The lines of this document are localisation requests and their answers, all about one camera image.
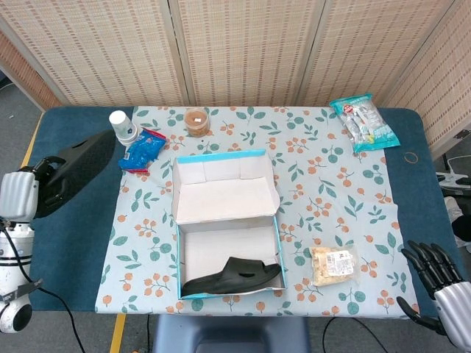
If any teal white snack bag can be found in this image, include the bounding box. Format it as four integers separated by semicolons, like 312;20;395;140
329;93;401;154

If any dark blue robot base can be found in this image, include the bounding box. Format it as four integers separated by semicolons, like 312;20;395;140
152;315;311;353

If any black slipper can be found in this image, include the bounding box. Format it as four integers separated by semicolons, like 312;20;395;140
33;129;117;220
182;256;283;297

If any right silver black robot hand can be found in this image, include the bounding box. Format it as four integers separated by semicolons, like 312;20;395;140
396;240;471;349

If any bamboo folding screen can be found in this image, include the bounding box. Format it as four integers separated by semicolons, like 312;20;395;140
0;0;471;160

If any blue white cardboard shoe box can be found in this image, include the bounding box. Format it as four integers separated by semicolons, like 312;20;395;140
171;148;288;301

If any white chair base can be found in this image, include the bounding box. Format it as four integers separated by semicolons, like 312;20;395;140
436;154;471;190

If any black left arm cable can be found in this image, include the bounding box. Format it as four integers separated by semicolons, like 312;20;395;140
0;226;89;353

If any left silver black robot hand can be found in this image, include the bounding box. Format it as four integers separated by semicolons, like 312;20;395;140
0;156;67;224

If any blue red snack bag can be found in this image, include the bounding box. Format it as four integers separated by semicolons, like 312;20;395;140
117;128;168;174

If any clear jar of brown snacks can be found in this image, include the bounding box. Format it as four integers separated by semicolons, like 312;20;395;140
183;107;211;138

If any clear packet of beige food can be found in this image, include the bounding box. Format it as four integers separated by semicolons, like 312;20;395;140
308;245;360;288

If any floral patterned tablecloth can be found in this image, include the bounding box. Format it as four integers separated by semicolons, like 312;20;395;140
93;105;421;318

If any white paper cup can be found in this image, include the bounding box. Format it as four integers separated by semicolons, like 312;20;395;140
108;110;143;145

